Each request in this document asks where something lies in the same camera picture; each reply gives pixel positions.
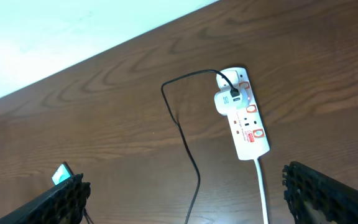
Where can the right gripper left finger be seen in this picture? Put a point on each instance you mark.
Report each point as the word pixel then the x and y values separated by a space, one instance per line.
pixel 62 204

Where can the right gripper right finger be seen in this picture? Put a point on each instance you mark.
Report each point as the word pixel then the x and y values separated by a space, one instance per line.
pixel 313 197

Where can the smartphone with teal screen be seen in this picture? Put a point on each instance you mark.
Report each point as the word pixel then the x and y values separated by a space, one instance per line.
pixel 62 173

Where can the white charger plug adapter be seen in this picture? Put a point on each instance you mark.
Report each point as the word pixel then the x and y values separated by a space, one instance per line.
pixel 226 103

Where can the white power strip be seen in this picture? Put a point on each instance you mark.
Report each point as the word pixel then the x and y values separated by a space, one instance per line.
pixel 250 138

